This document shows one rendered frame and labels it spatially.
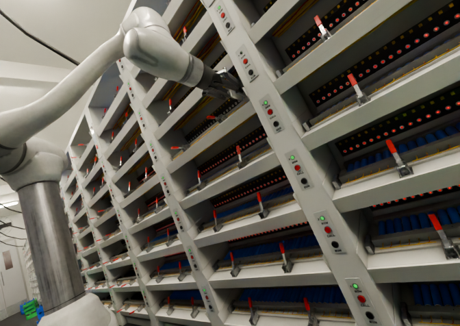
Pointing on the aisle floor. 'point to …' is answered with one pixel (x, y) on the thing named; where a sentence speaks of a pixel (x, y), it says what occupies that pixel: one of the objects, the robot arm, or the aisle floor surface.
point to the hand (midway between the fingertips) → (239, 94)
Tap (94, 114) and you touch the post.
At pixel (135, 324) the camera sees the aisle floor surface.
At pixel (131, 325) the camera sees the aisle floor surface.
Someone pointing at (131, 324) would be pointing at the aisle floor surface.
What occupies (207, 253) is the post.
